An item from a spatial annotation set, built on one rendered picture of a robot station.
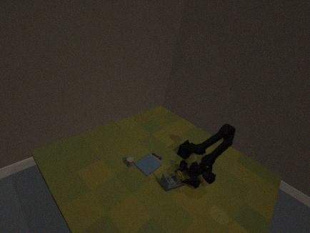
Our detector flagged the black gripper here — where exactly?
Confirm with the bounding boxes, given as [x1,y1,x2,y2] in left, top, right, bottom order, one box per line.
[178,160,201,189]

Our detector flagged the grey cylinder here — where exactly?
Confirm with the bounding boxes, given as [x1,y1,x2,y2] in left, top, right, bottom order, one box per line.
[126,157,134,167]

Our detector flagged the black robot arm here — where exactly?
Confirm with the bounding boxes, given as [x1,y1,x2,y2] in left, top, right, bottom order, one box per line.
[183,124,236,184]

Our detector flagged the grey dish rack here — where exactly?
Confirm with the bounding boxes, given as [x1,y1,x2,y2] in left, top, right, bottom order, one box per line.
[161,173,185,192]

